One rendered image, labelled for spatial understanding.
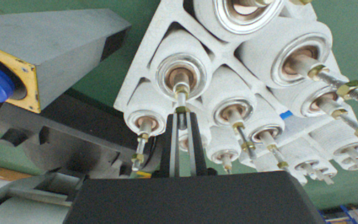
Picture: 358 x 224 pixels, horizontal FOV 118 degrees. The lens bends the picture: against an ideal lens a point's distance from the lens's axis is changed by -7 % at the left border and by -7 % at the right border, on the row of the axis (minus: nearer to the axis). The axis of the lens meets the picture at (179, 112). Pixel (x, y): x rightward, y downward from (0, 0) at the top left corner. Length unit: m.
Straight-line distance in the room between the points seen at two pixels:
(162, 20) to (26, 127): 0.48
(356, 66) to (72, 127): 1.04
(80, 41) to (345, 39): 0.72
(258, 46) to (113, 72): 0.44
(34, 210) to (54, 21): 0.32
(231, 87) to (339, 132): 0.42
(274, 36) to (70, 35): 0.28
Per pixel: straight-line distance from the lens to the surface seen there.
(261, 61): 0.22
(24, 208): 0.38
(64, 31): 0.24
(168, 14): 0.24
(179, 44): 0.17
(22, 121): 0.55
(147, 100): 0.23
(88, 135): 0.50
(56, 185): 0.65
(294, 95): 0.31
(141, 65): 0.26
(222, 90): 0.22
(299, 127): 0.57
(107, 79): 0.53
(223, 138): 0.35
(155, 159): 0.55
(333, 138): 0.57
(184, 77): 0.17
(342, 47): 0.70
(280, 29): 0.23
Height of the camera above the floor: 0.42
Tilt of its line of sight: 48 degrees down
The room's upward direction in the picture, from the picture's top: 180 degrees clockwise
